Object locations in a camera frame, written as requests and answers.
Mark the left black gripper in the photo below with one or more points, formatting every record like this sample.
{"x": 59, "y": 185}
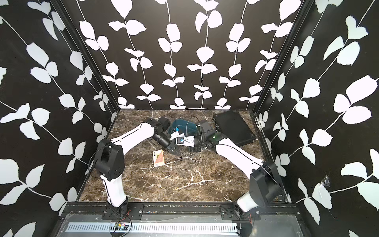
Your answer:
{"x": 171, "y": 146}

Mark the playing card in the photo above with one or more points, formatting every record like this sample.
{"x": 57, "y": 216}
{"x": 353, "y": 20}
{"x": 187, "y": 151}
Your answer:
{"x": 158, "y": 158}

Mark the black front rail base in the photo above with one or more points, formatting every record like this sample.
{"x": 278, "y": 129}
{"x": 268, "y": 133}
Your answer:
{"x": 143, "y": 210}

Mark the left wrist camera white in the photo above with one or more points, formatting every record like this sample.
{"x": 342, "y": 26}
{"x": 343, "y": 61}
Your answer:
{"x": 177, "y": 136}

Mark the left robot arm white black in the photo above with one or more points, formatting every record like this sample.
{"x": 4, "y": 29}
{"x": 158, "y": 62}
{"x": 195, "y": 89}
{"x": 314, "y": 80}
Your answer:
{"x": 109, "y": 157}

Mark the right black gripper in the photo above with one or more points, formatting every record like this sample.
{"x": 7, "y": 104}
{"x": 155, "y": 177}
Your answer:
{"x": 194, "y": 149}

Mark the steel nail pile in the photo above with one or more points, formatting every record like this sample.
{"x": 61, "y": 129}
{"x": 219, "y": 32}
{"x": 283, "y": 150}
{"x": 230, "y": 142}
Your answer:
{"x": 188, "y": 167}

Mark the teal plastic storage box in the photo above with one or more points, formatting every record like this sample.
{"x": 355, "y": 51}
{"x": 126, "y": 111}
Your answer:
{"x": 183, "y": 126}

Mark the small circuit board with wires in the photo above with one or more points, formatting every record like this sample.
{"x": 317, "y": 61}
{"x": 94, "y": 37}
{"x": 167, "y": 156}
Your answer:
{"x": 123, "y": 226}

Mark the white perforated strip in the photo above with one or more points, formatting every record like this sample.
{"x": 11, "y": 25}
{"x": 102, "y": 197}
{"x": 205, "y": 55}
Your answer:
{"x": 162, "y": 228}

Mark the black carrying case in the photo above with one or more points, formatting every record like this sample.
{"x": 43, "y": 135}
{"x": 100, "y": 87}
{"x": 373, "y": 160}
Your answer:
{"x": 231, "y": 124}

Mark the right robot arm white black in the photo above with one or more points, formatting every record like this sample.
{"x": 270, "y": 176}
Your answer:
{"x": 264, "y": 181}

